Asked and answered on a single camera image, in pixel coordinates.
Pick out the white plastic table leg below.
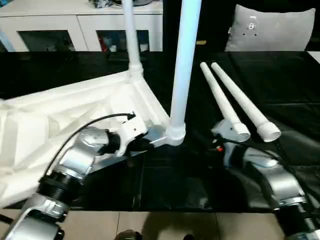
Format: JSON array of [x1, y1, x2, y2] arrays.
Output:
[[165, 0, 203, 142], [210, 62, 281, 143], [199, 61, 252, 143], [121, 0, 145, 81]]

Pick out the white plastic table top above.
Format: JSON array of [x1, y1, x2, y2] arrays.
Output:
[[0, 67, 187, 209]]

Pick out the black table mat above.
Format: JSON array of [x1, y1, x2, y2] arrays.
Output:
[[0, 51, 320, 214]]

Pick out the black sofa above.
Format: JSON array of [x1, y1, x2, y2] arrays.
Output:
[[162, 0, 320, 53]]

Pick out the grey cushion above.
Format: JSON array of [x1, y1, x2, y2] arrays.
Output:
[[224, 3, 317, 53]]

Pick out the white cabinet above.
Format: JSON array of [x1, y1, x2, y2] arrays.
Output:
[[0, 0, 165, 53]]

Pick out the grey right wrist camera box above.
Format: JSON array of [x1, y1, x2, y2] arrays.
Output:
[[210, 119, 239, 141]]

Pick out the black tangled straps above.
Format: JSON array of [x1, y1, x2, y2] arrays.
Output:
[[90, 0, 114, 9]]

